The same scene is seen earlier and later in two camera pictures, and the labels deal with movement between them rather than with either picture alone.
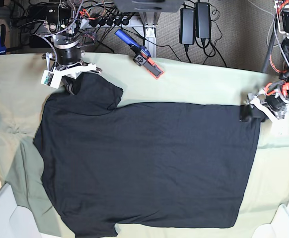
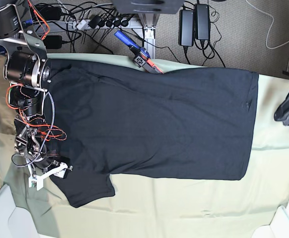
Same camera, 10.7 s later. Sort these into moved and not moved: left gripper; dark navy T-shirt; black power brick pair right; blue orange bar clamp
Moved: left gripper
Not moved: black power brick pair right; dark navy T-shirt; blue orange bar clamp
